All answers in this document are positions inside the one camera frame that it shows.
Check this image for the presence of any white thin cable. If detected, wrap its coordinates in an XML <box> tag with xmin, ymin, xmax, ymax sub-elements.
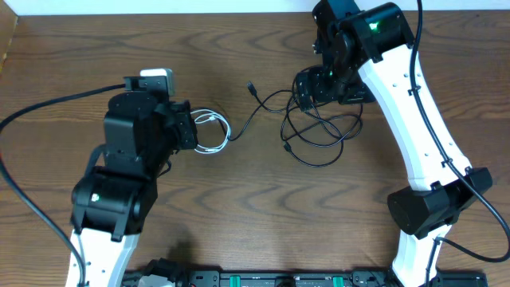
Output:
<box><xmin>190</xmin><ymin>108</ymin><xmax>233</xmax><ymax>155</ymax></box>

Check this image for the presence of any black thin cable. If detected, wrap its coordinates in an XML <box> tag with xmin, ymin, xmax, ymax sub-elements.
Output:
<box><xmin>217</xmin><ymin>81</ymin><xmax>300</xmax><ymax>143</ymax></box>
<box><xmin>280</xmin><ymin>71</ymin><xmax>364</xmax><ymax>168</ymax></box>

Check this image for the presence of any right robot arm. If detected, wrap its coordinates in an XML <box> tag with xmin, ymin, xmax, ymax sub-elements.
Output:
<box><xmin>295</xmin><ymin>1</ymin><xmax>492</xmax><ymax>286</ymax></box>

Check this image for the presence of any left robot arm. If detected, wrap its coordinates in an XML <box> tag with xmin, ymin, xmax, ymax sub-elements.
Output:
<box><xmin>66</xmin><ymin>92</ymin><xmax>198</xmax><ymax>286</ymax></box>

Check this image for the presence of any black left camera cable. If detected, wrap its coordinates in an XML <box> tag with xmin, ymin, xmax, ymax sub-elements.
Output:
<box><xmin>0</xmin><ymin>82</ymin><xmax>127</xmax><ymax>287</ymax></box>

